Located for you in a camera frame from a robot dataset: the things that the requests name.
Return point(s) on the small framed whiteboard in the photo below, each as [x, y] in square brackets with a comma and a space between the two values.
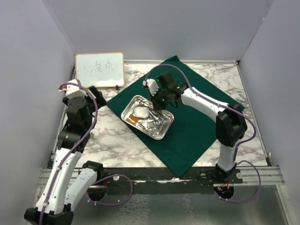
[102, 69]

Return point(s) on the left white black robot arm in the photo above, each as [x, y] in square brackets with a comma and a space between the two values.
[60, 197]

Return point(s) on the white gauze pad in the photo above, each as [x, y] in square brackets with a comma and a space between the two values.
[141, 112]

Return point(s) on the black mounting base rail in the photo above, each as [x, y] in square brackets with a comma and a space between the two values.
[205, 175]

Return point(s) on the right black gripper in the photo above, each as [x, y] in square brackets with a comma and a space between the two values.
[157, 105]

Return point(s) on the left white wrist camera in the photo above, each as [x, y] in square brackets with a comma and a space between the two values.
[72, 91]

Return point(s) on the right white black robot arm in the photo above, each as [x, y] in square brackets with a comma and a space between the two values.
[230, 124]

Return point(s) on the pile of steel instruments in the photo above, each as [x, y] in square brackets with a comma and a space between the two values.
[154, 121]

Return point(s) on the orange indicator strip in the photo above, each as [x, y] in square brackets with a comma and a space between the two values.
[132, 119]

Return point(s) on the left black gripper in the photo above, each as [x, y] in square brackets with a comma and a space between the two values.
[100, 101]

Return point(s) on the stainless steel instrument tray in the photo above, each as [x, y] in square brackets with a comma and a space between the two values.
[138, 100]

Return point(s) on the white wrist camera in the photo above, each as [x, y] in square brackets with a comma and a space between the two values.
[152, 86]
[72, 91]

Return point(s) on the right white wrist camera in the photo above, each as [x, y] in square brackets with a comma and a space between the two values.
[152, 86]

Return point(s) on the green surgical drape cloth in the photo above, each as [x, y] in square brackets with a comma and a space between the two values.
[191, 132]

